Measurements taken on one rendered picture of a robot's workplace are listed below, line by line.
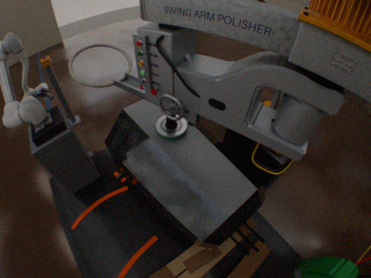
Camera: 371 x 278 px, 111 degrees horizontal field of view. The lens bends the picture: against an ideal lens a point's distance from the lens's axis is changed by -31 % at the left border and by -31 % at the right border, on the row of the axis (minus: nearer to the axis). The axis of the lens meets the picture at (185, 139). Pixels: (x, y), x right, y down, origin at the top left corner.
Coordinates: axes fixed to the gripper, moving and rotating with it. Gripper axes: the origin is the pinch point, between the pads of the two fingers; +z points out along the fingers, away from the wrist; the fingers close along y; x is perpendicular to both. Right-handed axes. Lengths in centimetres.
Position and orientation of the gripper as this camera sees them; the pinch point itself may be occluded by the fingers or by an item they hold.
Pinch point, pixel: (43, 99)
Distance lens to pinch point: 180.4
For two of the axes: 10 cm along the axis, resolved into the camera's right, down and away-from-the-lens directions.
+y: -6.8, -0.4, -7.3
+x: 3.9, -8.7, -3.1
